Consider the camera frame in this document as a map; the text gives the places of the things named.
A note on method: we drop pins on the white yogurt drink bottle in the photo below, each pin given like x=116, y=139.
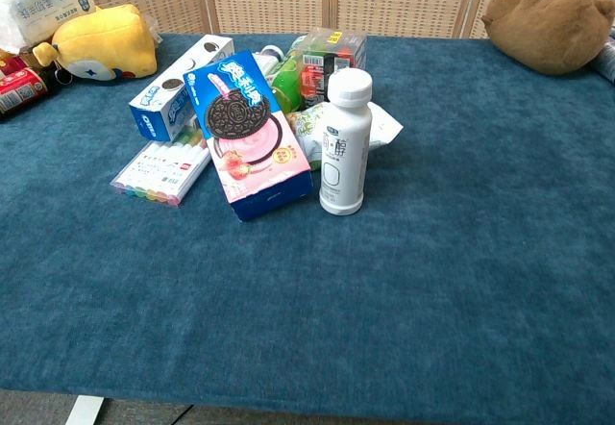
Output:
x=343, y=156

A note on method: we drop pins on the green plastic bottle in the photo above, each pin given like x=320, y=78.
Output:
x=284, y=81

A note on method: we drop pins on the blue velvet tablecloth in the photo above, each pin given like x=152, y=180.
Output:
x=307, y=276

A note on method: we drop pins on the pink and blue Oreo box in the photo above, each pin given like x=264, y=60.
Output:
x=245, y=136

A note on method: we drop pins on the white and green snack bag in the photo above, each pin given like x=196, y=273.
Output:
x=382, y=129

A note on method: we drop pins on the clear pack of drink cans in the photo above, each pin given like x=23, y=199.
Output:
x=327, y=55

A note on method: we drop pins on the pack of pastel highlighter pens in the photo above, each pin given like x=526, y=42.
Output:
x=161, y=170

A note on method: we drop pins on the white and blue Oreo box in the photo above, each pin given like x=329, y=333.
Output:
x=165, y=103

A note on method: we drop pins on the yellow plush toy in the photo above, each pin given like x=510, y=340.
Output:
x=103, y=42

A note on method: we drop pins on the brown plush bear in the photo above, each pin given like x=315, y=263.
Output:
x=548, y=23

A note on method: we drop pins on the red snack packet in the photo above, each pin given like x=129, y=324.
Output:
x=19, y=89

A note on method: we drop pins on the rolled blue grey cloth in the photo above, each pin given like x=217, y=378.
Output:
x=607, y=62

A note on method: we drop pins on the white tissue pack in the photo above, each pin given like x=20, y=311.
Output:
x=38, y=4

